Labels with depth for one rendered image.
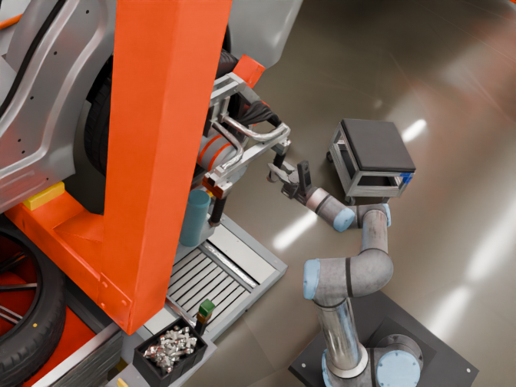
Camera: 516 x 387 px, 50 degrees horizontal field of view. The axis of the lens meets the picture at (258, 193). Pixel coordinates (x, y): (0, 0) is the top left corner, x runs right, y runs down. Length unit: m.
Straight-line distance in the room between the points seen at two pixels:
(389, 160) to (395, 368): 1.42
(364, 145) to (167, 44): 2.23
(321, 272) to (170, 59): 0.80
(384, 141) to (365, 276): 1.77
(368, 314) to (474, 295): 0.94
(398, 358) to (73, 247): 1.18
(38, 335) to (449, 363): 1.64
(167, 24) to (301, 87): 3.00
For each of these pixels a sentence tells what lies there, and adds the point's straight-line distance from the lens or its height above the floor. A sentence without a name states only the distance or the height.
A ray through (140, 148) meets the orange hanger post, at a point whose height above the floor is 1.36.
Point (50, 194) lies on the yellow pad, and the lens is 2.06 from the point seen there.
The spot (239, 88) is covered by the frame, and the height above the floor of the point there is 1.10.
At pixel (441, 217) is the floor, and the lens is 3.59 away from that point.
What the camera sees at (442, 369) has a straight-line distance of 2.57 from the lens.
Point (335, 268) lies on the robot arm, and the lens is 1.62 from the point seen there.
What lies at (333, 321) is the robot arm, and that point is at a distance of 1.78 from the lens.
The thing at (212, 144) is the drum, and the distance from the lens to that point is 2.02.
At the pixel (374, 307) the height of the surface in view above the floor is 0.30.
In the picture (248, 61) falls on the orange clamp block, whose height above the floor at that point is 1.15.
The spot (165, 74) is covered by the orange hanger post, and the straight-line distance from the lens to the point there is 1.13.
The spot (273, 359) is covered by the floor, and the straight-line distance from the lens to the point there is 2.62.
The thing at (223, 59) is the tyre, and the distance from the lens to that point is 2.00.
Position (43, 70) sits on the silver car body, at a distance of 1.73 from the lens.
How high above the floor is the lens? 2.27
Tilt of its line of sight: 46 degrees down
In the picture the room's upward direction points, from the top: 20 degrees clockwise
